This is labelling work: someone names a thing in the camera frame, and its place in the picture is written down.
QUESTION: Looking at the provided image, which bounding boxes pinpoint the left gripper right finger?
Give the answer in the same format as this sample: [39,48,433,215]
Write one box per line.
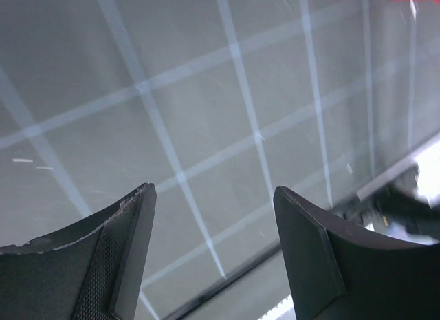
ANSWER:
[274,186,439,319]

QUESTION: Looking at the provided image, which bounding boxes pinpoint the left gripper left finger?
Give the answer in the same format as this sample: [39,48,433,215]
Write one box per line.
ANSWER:
[1,183,157,319]

